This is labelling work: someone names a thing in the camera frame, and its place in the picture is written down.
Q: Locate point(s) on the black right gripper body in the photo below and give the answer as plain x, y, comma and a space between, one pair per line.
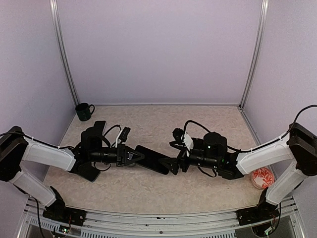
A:
183, 159

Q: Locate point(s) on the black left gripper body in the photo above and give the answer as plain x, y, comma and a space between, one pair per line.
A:
121, 148

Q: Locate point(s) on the black smartphone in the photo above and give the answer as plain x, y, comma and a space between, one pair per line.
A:
151, 160
88, 172

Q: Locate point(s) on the lavender phone case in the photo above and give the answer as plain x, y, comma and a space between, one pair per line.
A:
99, 126

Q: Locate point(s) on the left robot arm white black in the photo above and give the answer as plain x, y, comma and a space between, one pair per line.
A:
15, 147

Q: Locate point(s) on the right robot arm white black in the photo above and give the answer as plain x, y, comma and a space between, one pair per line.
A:
212, 151

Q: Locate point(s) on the dark green mug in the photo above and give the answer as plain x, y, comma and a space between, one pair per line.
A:
84, 111

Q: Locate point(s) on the red white patterned dish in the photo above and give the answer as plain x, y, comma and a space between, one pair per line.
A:
262, 178

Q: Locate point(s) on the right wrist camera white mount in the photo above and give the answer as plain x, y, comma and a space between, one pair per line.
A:
182, 140

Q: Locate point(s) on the front aluminium rail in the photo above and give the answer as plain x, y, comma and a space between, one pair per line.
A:
219, 224

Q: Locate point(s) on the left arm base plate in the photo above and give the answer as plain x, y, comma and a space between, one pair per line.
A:
59, 212

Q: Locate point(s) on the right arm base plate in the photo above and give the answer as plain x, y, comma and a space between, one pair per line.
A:
261, 212

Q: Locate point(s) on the left aluminium frame post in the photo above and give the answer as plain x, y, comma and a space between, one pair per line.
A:
62, 50

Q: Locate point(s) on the aluminium frame post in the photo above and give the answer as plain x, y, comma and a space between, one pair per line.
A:
62, 50
256, 53

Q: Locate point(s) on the right aluminium frame post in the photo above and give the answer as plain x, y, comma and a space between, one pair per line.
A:
256, 53

